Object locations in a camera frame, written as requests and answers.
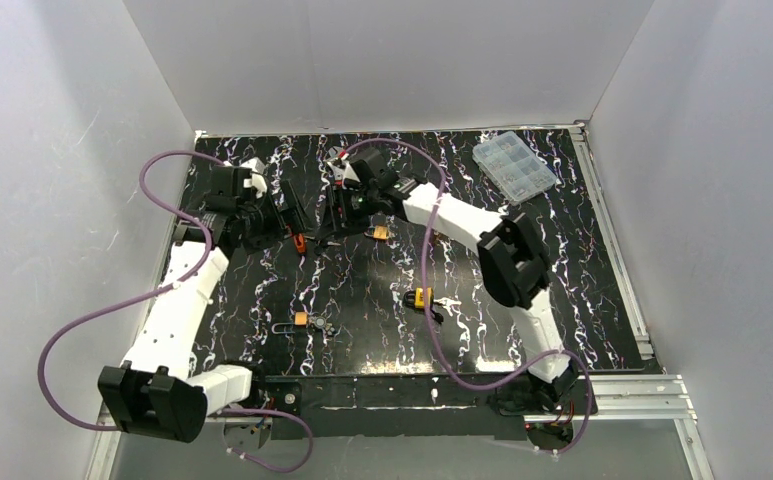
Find orange black padlock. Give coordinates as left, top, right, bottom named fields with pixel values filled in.
left=292, top=233, right=307, bottom=256

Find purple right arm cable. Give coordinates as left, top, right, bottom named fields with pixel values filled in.
left=339, top=138, right=594, bottom=456

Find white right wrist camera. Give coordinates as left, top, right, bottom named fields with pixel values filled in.
left=327, top=149, right=359, bottom=188

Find clear plastic screw box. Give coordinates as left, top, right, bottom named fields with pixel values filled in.
left=472, top=131, right=559, bottom=205

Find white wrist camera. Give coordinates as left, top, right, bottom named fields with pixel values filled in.
left=242, top=157, right=268, bottom=198
left=327, top=149, right=359, bottom=188

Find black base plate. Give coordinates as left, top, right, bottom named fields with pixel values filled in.
left=242, top=374, right=597, bottom=440

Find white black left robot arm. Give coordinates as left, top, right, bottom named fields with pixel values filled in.
left=97, top=158, right=311, bottom=443

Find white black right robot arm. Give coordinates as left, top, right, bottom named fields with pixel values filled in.
left=316, top=148, right=578, bottom=408

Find small brass padlock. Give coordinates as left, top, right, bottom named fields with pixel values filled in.
left=365, top=225, right=395, bottom=242

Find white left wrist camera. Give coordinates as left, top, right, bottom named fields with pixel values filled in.
left=242, top=157, right=268, bottom=198

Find long shackle orange padlock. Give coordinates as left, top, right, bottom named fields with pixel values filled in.
left=271, top=312, right=309, bottom=335

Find silver keys on ring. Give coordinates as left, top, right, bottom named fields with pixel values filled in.
left=433, top=297, right=462, bottom=311

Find yellow padlock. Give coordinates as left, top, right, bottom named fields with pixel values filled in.
left=402, top=288, right=444, bottom=325

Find black head keys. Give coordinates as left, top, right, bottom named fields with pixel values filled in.
left=309, top=237, right=342, bottom=255

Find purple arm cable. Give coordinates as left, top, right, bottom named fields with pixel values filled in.
left=339, top=138, right=594, bottom=456
left=36, top=150, right=316, bottom=475

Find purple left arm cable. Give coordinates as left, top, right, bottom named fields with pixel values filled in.
left=36, top=150, right=316, bottom=475

